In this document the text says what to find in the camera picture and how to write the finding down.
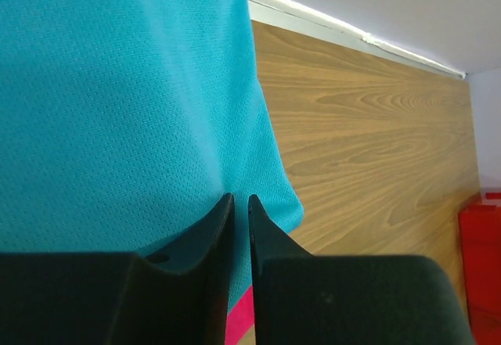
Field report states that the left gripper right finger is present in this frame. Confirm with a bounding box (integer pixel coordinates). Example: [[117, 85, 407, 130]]
[[248, 196, 474, 344]]

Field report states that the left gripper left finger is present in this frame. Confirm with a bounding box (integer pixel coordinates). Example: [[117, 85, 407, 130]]
[[1, 194, 235, 344]]

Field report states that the teal t shirt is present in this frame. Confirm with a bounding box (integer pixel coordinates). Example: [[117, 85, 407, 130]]
[[1, 0, 304, 306]]

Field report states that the pink folded t shirt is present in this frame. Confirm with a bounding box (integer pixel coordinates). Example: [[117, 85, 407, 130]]
[[225, 286, 254, 345]]

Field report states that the red plastic bin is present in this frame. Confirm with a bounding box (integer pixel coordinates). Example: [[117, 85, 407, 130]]
[[459, 192, 500, 344]]

